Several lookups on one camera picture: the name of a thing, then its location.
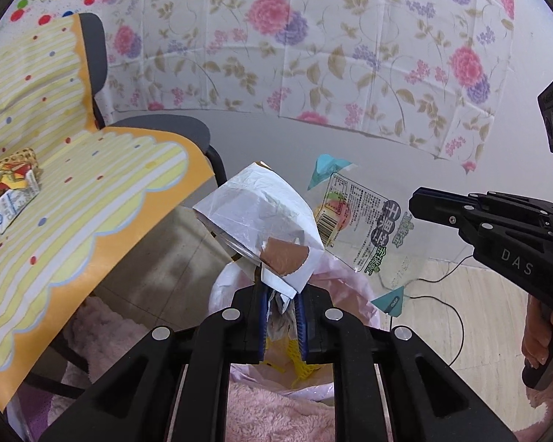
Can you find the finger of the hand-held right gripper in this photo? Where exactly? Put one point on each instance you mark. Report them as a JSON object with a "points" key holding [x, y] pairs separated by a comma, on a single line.
{"points": [[435, 207], [516, 203]]}

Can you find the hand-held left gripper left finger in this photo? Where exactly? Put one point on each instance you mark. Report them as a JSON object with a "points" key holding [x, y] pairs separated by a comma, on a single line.
{"points": [[261, 327]]}

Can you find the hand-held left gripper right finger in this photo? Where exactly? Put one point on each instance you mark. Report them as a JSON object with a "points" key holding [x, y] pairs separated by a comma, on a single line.
{"points": [[301, 327]]}

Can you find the pink trash bag bin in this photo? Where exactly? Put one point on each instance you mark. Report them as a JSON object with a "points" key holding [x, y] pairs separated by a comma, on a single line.
{"points": [[345, 285]]}

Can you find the clear plastic food package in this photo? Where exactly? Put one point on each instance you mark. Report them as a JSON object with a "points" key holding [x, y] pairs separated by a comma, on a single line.
{"points": [[364, 221]]}

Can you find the white paper bag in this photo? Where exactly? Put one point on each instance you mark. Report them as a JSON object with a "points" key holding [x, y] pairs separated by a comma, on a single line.
{"points": [[258, 202]]}

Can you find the small white milk carton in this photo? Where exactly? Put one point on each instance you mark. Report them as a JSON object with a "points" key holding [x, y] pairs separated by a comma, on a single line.
{"points": [[14, 202]]}

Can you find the yellow red snack packet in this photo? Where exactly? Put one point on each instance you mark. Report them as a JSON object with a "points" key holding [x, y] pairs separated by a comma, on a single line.
{"points": [[4, 172]]}

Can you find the person's right forearm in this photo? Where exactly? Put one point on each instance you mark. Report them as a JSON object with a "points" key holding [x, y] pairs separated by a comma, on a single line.
{"points": [[541, 405]]}

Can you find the person's right hand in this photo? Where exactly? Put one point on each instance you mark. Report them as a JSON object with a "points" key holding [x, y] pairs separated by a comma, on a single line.
{"points": [[536, 331]]}

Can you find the yellow foam fruit net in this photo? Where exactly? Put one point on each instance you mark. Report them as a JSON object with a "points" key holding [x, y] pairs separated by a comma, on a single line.
{"points": [[304, 373]]}

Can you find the person's left leg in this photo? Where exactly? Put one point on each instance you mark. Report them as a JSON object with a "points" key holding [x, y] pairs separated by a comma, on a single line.
{"points": [[92, 331]]}

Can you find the floral plastic sheet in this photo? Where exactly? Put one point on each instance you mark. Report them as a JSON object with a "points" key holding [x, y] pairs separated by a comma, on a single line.
{"points": [[304, 55]]}

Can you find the yellow striped dotted cloth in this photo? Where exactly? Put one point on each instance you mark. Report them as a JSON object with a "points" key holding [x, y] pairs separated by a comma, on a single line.
{"points": [[96, 184]]}

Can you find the grey office chair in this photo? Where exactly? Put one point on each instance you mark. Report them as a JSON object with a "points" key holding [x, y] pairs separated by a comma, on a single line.
{"points": [[94, 55]]}

